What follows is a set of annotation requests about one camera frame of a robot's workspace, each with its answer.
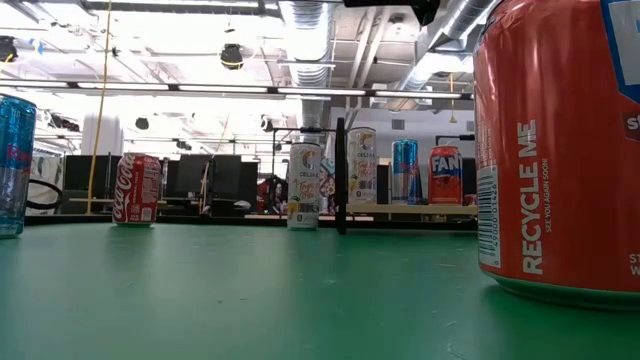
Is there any red Fanta can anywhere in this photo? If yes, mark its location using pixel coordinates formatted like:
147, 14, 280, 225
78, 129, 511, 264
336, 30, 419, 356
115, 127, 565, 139
427, 145, 464, 206
472, 0, 640, 312

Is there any white Celsius can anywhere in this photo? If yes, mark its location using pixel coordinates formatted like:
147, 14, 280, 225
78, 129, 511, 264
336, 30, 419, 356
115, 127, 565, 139
346, 126, 378, 205
286, 142, 323, 232

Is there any red Coca-Cola can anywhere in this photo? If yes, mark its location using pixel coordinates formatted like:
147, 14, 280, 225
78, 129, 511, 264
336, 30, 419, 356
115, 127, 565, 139
111, 152, 162, 227

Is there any blue silver Red Bull can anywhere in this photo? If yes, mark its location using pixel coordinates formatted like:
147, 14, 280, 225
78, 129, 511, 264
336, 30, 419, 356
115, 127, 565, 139
0, 93, 38, 240
390, 138, 420, 206

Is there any black ceiling dome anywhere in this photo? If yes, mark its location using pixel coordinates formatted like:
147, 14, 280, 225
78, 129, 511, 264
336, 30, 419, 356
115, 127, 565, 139
219, 43, 245, 71

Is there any colourful patterned cloth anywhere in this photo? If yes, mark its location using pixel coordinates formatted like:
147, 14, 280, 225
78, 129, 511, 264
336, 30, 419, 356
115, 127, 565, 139
319, 158, 337, 215

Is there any long ceiling light bar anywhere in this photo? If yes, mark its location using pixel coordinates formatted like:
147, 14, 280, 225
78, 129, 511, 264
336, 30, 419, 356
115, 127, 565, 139
0, 79, 475, 101

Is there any black monitor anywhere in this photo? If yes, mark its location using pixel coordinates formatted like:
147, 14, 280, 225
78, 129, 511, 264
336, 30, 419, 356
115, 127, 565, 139
63, 154, 124, 201
174, 153, 259, 217

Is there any green table mat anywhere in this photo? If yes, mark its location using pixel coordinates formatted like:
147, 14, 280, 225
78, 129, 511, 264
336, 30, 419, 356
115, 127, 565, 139
0, 222, 640, 360

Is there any white round pillar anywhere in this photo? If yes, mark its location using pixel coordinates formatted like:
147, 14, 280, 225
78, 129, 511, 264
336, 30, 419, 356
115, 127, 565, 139
81, 112, 125, 157

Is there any silver ventilation duct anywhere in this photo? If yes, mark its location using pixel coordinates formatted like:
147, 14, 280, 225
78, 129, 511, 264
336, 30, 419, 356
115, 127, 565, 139
389, 0, 501, 106
279, 0, 334, 146

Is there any wooden shelf with black frame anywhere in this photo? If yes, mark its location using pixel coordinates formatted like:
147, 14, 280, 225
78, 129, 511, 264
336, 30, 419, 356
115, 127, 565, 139
333, 117, 479, 236

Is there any yellow cable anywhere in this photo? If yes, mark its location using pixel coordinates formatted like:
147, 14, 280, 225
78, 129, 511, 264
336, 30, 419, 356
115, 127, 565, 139
85, 0, 114, 215

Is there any black looped cable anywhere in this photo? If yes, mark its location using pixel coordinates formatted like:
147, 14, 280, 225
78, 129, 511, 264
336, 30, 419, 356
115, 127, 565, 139
24, 178, 65, 211

